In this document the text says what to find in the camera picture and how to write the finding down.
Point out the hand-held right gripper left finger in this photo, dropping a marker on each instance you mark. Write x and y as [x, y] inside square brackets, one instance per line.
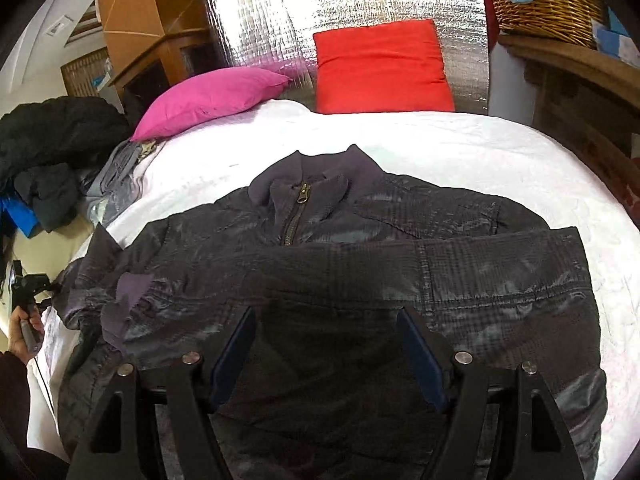
[232, 360]

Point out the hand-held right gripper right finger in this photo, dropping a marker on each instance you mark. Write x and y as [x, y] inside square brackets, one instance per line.
[422, 360]

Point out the dark zip-up jacket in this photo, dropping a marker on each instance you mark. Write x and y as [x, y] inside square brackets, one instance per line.
[350, 270]

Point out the person's left forearm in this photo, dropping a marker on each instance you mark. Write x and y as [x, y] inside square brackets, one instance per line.
[12, 400]

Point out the pile of black clothes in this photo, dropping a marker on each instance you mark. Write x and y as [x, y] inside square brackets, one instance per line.
[60, 135]

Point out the person's left hand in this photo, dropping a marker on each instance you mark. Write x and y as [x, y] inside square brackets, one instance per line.
[17, 332]

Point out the grey garment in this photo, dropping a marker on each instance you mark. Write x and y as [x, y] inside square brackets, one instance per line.
[115, 170]

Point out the white textured bedspread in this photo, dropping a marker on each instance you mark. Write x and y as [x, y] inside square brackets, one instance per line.
[450, 150]

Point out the pink pillow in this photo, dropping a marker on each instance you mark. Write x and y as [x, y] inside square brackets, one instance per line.
[200, 100]

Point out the red pillow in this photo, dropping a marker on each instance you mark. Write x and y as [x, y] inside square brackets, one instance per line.
[380, 70]

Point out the wooden shelf unit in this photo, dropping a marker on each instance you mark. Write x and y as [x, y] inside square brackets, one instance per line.
[575, 105]

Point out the wooden cabinet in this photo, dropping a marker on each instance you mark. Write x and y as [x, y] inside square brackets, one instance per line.
[140, 0]

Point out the blue and white cloth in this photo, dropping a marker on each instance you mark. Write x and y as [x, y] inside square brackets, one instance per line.
[612, 35]

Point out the wicker basket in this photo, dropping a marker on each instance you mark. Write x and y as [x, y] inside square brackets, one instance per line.
[550, 5]

